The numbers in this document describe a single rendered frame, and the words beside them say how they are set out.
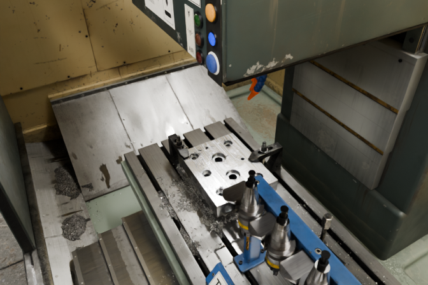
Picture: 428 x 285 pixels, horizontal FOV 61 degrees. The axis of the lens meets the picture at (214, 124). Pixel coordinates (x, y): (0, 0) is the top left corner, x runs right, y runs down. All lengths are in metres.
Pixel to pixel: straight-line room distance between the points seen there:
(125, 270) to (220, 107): 1.04
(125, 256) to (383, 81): 1.02
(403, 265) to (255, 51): 1.20
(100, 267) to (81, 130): 0.75
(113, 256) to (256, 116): 1.20
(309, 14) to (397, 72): 0.58
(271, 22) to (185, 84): 1.54
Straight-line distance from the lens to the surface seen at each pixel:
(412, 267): 1.66
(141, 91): 2.02
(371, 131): 1.29
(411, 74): 1.12
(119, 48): 1.97
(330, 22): 0.66
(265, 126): 2.13
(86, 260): 1.46
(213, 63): 0.56
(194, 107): 1.99
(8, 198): 1.26
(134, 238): 1.43
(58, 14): 1.85
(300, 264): 0.78
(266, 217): 0.83
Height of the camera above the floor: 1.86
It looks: 37 degrees down
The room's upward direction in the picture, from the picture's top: 2 degrees counter-clockwise
